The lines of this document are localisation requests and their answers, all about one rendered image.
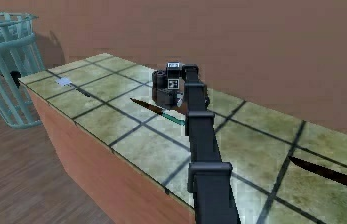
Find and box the teal handled dark knife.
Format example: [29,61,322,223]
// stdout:
[129,97,186,127]

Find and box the dark brown knife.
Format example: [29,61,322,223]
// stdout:
[288,155,347,194]

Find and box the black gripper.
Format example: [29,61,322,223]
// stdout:
[151,69,184,110]

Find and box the small black object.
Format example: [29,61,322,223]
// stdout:
[9,70,22,89]

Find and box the teal slatted round bin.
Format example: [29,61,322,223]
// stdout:
[0,12,47,130]

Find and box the white headed black spatula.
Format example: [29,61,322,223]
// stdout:
[55,77,92,98]

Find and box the tiled top wooden counter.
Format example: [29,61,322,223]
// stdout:
[18,52,347,224]

